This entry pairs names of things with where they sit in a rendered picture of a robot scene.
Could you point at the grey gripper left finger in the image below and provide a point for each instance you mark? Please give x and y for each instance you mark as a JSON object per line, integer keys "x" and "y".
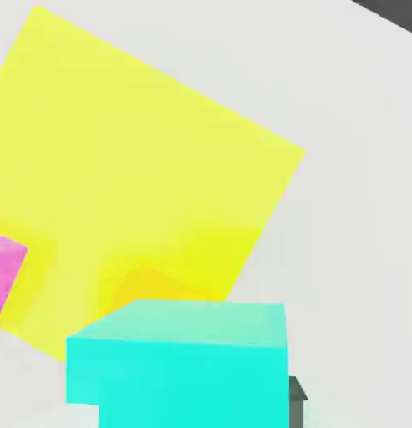
{"x": 82, "y": 417}

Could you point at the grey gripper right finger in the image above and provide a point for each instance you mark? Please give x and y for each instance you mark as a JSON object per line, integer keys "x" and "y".
{"x": 296, "y": 401}

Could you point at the small cyan cube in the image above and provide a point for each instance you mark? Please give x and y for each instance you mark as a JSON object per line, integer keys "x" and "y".
{"x": 192, "y": 367}

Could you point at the small pink cube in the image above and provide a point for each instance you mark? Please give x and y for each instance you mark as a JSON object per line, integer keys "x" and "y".
{"x": 5, "y": 274}

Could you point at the large yellow box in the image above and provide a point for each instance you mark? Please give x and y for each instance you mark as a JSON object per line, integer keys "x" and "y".
{"x": 132, "y": 160}

